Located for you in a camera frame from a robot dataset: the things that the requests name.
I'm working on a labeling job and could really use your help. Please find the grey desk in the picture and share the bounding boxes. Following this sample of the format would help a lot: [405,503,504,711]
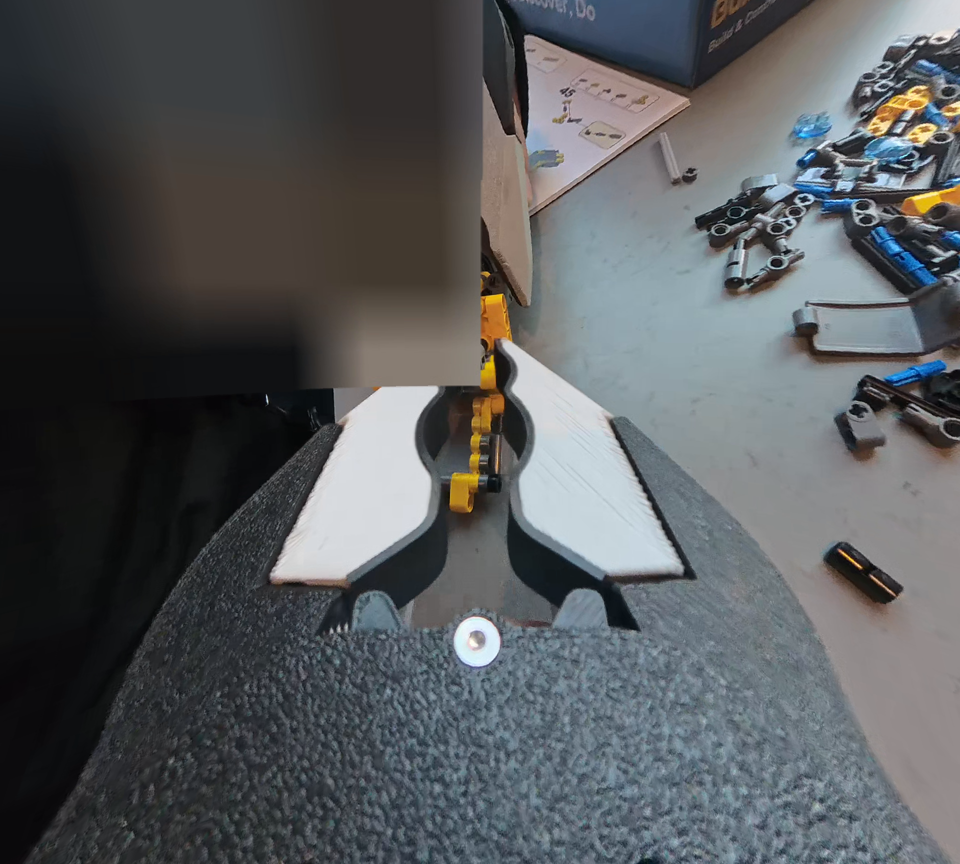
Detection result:
[525,0,960,850]

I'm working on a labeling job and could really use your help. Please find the small black cylinder brick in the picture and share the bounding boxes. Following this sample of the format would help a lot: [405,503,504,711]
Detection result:
[823,541,904,605]

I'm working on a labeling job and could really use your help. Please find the yellow brick arm with piston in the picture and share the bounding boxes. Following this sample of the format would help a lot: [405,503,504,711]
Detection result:
[448,294,517,511]

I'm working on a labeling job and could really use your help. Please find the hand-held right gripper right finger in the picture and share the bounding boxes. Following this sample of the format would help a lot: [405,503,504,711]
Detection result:
[495,339,687,582]

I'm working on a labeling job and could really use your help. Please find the small grey connector brick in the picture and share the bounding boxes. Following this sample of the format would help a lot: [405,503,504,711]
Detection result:
[834,402,888,453]

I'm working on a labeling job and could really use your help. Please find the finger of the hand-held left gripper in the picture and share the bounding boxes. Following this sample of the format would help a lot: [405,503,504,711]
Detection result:
[482,91,535,309]

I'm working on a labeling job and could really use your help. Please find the white instruction booklet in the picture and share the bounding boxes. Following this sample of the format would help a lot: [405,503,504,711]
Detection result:
[521,35,691,216]

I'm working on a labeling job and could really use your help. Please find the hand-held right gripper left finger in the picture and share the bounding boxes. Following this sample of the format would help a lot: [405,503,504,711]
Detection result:
[268,387,444,588]

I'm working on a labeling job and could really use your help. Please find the grey curved panel brick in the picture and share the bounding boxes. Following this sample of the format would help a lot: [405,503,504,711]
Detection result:
[793,282,960,357]

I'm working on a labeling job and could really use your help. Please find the pile of loose building bricks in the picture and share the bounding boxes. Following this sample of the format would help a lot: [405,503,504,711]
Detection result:
[693,31,960,449]

